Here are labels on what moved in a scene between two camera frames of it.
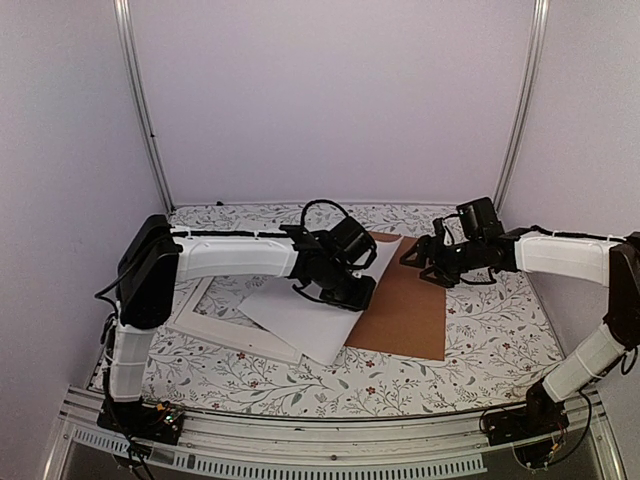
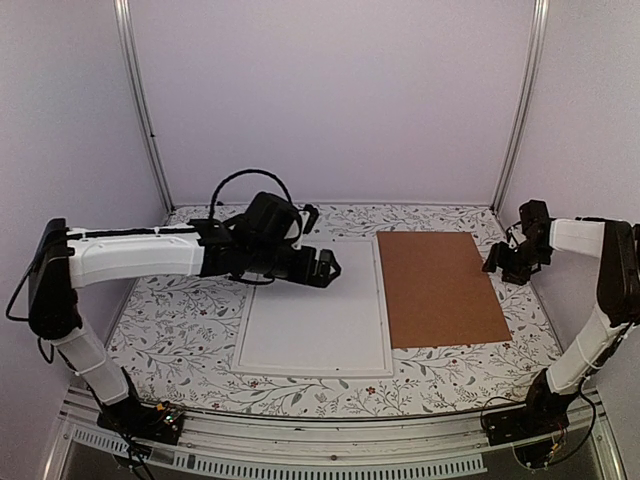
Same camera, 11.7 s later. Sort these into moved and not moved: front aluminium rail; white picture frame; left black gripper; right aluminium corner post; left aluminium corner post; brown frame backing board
Moved: brown frame backing board; left black gripper; white picture frame
Not moved: right aluminium corner post; front aluminium rail; left aluminium corner post
